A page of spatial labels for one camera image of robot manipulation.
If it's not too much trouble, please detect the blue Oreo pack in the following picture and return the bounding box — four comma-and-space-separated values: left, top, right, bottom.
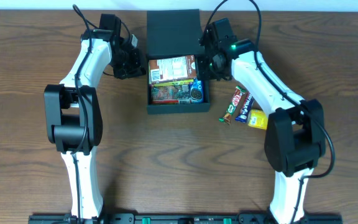
189, 79, 204, 103

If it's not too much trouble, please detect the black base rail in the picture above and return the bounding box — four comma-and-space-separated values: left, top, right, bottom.
28, 213, 343, 224

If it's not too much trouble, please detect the red KitKat bar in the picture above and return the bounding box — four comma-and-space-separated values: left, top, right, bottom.
219, 86, 247, 124

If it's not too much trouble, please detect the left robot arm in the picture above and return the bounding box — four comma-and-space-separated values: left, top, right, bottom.
44, 14, 146, 223

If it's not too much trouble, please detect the yellow green snack box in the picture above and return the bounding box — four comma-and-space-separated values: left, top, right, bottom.
149, 79, 194, 87

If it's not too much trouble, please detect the yellow plastic bottle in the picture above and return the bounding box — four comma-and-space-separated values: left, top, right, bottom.
248, 109, 269, 130

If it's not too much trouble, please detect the green snack bag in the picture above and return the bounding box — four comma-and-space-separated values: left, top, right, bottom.
151, 85, 191, 105

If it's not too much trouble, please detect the black cardboard box with lid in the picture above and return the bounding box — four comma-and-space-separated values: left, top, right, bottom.
145, 9, 210, 114

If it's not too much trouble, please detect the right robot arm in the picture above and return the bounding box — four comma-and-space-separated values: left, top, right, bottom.
198, 18, 332, 223

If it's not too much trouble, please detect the left black cable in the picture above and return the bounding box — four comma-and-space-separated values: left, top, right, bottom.
72, 4, 133, 223

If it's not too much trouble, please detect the brown chocolate box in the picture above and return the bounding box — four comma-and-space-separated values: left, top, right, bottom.
149, 55, 197, 85

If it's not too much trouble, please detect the blue Dairy Milk bar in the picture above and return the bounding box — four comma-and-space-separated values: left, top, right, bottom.
235, 93, 255, 123

